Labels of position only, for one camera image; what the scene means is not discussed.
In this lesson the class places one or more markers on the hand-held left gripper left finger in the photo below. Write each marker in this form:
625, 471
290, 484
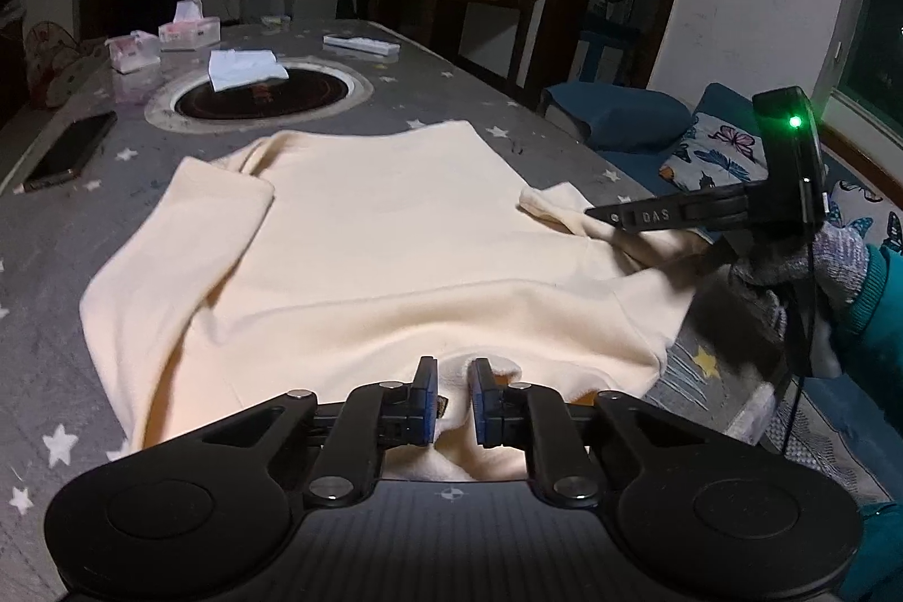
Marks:
427, 399

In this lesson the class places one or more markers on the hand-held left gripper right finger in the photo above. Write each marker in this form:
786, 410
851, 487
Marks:
481, 399

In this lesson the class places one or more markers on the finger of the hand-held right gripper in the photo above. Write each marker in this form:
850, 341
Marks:
656, 216

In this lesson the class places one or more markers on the cream sweater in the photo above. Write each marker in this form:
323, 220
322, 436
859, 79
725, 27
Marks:
395, 242

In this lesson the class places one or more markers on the person's right forearm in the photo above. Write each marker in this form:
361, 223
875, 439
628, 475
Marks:
878, 306

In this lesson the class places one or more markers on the person's right hand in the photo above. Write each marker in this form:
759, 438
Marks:
836, 263

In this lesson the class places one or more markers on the butterfly print pillow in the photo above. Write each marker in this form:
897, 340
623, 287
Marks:
871, 214
719, 150

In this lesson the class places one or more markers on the blue sofa cushion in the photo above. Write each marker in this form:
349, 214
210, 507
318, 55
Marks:
621, 115

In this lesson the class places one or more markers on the window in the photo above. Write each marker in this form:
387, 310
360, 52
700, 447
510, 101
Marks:
875, 16

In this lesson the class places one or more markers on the dark wooden side table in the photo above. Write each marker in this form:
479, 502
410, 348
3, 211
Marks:
480, 9

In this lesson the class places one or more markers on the white remote control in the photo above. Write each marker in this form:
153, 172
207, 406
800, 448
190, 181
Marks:
360, 43

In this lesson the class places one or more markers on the round built-in induction cooker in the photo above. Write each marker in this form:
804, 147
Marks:
261, 94

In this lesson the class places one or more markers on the grey star-print tablecloth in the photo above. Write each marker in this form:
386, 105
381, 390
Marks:
63, 306

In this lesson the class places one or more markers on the white folded paper towel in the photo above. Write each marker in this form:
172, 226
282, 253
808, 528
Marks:
243, 67

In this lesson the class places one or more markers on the person's teal jacket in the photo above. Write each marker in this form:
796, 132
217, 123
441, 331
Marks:
878, 552

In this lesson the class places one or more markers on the small white packet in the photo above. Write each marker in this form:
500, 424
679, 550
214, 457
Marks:
276, 20

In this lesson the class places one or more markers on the black smartphone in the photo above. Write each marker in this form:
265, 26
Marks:
70, 147

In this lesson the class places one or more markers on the pink white tissue box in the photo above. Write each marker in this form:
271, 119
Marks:
189, 29

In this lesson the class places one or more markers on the pink white tissue pack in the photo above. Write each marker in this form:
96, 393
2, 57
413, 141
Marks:
134, 52

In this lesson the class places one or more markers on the floral mesh cover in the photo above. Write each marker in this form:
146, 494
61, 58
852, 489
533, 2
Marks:
56, 62

